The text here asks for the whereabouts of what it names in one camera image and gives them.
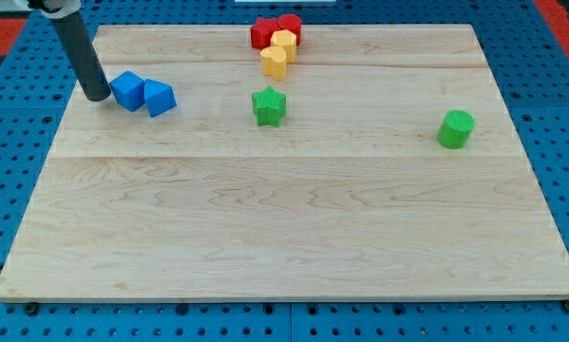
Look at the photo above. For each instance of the blue cube block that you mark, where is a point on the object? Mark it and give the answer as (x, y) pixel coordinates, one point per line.
(128, 90)

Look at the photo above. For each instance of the red cylinder block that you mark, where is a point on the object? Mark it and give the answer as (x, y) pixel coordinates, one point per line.
(293, 23)

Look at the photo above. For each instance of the red star block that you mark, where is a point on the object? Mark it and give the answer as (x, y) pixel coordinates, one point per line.
(261, 32)

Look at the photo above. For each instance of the white rod mount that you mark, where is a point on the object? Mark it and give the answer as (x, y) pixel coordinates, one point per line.
(55, 9)

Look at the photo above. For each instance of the yellow heart block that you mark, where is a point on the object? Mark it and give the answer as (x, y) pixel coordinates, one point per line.
(274, 62)

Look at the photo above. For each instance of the green cylinder block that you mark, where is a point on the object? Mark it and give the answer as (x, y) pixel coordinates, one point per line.
(455, 129)

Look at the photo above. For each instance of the light wooden board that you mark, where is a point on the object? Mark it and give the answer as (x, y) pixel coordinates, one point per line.
(351, 199)

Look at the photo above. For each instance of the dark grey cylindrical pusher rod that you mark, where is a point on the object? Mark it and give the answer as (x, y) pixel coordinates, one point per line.
(82, 56)

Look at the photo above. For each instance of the yellow pentagon block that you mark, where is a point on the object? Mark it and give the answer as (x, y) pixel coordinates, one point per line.
(287, 40)

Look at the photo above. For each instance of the blue triangle block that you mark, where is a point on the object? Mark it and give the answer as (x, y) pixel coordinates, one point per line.
(159, 97)

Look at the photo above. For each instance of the green star block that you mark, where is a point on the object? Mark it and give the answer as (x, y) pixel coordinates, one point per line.
(269, 106)

